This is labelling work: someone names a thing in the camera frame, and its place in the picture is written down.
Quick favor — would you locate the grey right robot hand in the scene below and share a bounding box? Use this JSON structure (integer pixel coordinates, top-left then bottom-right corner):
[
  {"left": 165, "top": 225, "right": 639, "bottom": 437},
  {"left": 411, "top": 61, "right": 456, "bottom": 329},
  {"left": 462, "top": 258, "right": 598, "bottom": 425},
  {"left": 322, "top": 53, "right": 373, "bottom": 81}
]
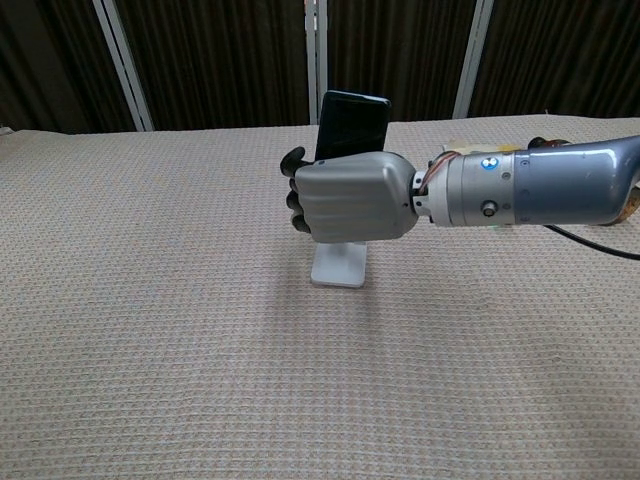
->
[{"left": 280, "top": 146, "right": 419, "bottom": 245}]

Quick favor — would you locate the black smartphone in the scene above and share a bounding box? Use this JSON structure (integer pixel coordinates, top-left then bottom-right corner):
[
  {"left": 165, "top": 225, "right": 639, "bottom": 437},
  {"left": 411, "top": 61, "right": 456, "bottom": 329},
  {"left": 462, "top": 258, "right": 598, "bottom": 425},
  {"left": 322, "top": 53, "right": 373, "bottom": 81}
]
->
[{"left": 315, "top": 89, "right": 393, "bottom": 164}]

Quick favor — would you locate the white phone stand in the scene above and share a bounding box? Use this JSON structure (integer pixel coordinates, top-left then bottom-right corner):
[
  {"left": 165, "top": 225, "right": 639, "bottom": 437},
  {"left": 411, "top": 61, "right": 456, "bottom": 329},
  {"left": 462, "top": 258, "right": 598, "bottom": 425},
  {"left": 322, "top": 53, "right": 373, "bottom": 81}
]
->
[{"left": 310, "top": 241, "right": 367, "bottom": 289}]

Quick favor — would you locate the beige woven tablecloth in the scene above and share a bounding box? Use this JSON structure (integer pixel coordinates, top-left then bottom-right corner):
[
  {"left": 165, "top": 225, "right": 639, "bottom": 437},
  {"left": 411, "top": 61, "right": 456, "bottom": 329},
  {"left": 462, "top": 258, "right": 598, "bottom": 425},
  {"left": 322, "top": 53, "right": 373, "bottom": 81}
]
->
[{"left": 0, "top": 113, "right": 640, "bottom": 480}]

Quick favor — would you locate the brown glass bottle with label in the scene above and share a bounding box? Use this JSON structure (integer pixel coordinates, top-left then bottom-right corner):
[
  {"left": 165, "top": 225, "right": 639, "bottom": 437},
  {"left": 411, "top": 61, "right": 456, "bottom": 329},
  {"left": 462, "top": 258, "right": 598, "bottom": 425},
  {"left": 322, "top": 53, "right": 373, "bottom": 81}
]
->
[{"left": 528, "top": 135, "right": 640, "bottom": 229}]

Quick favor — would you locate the grey screen frame post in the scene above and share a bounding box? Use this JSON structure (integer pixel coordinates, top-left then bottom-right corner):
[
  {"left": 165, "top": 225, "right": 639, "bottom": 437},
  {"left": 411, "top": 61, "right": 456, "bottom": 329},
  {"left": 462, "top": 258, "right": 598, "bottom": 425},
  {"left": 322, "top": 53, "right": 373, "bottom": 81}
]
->
[
  {"left": 302, "top": 0, "right": 329, "bottom": 126},
  {"left": 452, "top": 0, "right": 496, "bottom": 120},
  {"left": 91, "top": 0, "right": 155, "bottom": 133}
]

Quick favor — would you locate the black cable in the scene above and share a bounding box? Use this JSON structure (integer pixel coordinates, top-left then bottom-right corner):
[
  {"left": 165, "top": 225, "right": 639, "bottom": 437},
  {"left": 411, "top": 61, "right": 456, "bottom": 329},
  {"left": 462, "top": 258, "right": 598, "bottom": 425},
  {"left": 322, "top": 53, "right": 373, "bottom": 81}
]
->
[{"left": 543, "top": 224, "right": 640, "bottom": 261}]

